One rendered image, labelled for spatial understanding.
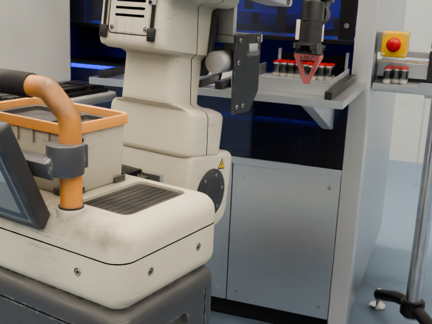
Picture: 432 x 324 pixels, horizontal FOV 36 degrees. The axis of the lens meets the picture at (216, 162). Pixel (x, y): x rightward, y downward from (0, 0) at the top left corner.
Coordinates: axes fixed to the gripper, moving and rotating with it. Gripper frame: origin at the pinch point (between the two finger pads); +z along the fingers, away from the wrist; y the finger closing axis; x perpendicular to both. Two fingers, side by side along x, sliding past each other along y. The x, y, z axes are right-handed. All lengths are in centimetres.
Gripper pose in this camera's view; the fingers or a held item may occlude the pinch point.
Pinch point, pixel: (306, 80)
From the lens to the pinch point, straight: 169.6
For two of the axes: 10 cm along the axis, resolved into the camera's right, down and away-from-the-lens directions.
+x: -9.5, -1.1, 3.0
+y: 3.1, -1.2, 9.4
